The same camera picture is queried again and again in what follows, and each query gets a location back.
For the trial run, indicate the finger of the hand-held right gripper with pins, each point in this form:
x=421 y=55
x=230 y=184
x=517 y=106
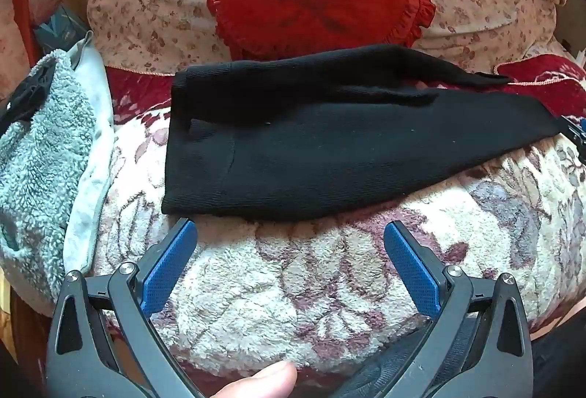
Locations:
x=576 y=130

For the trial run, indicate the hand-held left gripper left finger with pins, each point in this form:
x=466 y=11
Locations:
x=168 y=263

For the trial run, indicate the blue printed box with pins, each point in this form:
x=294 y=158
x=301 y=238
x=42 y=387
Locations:
x=59 y=29

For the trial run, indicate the grey fleece garment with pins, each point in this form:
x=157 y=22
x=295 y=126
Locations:
x=41 y=160

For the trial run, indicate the black pants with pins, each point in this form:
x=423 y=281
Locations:
x=320 y=141

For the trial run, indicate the person's left hand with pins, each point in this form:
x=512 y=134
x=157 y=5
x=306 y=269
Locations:
x=261 y=382

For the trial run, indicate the white maroon floral fleece blanket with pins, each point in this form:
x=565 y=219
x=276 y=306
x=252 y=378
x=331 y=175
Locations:
x=274 y=279

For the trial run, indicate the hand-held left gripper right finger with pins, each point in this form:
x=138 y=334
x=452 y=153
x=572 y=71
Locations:
x=412 y=265

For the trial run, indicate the person's dark grey trouser leg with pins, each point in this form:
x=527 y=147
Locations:
x=393 y=366

